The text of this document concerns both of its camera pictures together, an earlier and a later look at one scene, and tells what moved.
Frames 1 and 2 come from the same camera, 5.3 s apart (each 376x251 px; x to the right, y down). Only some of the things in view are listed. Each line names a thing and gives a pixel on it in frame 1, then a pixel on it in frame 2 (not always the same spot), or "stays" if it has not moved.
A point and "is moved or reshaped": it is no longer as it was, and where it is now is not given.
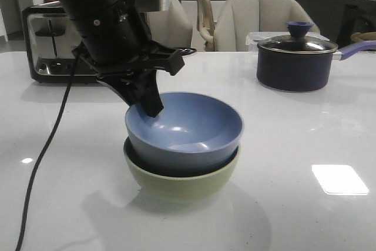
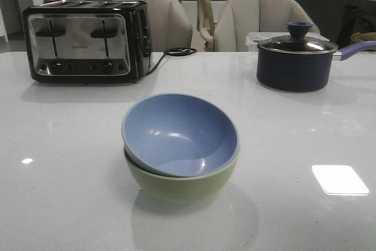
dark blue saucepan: (302, 72) stays
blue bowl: (193, 132) stays
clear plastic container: (253, 39) stays
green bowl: (181, 183) is moved or reshaped
